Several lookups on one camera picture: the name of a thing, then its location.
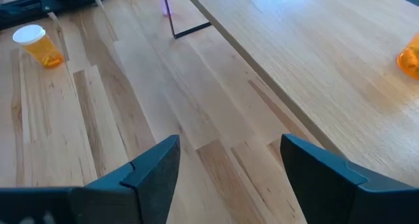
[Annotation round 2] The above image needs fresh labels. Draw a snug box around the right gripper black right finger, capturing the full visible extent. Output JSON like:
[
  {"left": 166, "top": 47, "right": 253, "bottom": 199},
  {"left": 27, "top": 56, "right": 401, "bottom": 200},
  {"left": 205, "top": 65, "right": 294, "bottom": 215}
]
[{"left": 280, "top": 134, "right": 419, "bottom": 224}]

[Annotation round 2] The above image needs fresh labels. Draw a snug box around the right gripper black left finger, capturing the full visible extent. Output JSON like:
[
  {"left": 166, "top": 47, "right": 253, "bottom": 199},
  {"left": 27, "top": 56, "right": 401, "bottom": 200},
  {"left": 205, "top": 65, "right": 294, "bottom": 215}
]
[{"left": 70, "top": 134, "right": 181, "bottom": 224}]

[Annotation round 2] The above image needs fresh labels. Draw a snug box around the orange pill bottle white cap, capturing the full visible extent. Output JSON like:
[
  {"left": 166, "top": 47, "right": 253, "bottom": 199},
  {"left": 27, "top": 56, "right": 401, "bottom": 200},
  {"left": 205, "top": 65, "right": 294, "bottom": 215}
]
[
  {"left": 396, "top": 32, "right": 419, "bottom": 81},
  {"left": 12, "top": 24, "right": 65, "bottom": 69}
]

